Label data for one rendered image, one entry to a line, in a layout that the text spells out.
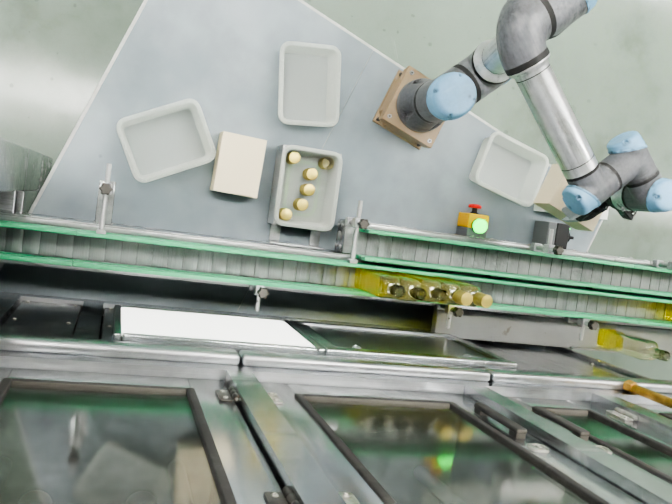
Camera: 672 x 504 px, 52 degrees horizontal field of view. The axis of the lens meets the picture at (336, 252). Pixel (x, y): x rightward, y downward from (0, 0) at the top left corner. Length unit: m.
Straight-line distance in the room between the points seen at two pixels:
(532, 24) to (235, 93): 0.86
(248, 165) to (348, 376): 0.74
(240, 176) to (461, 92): 0.62
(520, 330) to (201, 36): 1.26
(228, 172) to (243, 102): 0.22
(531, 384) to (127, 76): 1.28
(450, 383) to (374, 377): 0.17
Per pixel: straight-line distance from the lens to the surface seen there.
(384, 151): 2.08
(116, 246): 1.82
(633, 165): 1.65
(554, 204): 1.91
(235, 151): 1.89
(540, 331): 2.23
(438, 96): 1.83
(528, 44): 1.49
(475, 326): 2.11
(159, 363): 1.32
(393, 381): 1.42
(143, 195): 1.94
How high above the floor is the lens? 2.69
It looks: 72 degrees down
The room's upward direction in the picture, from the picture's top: 107 degrees clockwise
